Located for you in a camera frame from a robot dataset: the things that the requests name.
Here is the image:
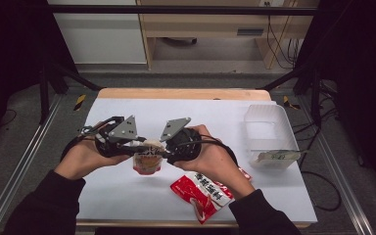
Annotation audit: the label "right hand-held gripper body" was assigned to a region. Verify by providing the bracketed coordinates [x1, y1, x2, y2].
[160, 117, 204, 165]

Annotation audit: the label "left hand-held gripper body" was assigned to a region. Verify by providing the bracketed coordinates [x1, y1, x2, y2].
[79, 115, 148, 158]

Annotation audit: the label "brown snack cup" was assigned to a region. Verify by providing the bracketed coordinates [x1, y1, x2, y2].
[131, 139, 166, 176]

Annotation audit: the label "clear plastic container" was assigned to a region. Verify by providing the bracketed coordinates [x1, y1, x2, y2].
[243, 104, 302, 170]

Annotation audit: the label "green and beige snack pouch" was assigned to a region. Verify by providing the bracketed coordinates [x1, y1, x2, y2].
[258, 149, 304, 164]

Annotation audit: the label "person's right hand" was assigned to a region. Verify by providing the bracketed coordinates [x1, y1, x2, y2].
[172, 124, 256, 201]

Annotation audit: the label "person's left hand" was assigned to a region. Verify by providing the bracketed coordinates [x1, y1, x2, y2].
[54, 136, 132, 181]

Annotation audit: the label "white table cover sheet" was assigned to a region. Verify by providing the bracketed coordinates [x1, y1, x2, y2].
[76, 97, 318, 224]

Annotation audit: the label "yellow and black floor tape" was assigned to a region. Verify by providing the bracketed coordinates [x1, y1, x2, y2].
[73, 94, 87, 112]
[282, 95, 302, 111]

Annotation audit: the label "wooden table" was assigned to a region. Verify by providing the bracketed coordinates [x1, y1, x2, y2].
[76, 87, 311, 229]

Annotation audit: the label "large red snack packet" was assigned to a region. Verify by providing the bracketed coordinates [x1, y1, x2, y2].
[169, 171, 236, 225]

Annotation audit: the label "small red snack packet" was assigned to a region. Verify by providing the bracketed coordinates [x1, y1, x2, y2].
[238, 166, 254, 182]

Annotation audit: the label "black stand leg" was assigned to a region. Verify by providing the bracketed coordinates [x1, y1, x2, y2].
[258, 63, 323, 128]
[38, 62, 104, 125]

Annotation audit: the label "white cabinet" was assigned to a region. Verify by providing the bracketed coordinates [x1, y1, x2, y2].
[47, 0, 148, 65]

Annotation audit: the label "wooden desk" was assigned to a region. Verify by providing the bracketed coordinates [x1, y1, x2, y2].
[136, 0, 321, 71]

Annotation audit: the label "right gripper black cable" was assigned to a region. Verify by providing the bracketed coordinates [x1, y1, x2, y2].
[175, 133, 239, 165]

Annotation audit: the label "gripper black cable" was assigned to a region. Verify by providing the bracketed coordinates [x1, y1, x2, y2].
[60, 134, 96, 162]
[175, 133, 239, 165]

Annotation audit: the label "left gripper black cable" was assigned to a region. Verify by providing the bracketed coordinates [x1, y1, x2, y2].
[60, 134, 96, 162]

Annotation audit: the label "metal floor rail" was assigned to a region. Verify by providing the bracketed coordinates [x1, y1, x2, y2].
[0, 94, 63, 235]
[298, 94, 376, 235]

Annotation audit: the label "black frame bar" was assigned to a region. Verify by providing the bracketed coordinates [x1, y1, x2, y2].
[45, 4, 321, 16]

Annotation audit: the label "hanging black cables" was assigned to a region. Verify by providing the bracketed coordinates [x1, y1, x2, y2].
[265, 15, 306, 71]

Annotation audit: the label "black floor cable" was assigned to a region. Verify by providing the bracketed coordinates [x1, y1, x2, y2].
[299, 130, 343, 212]

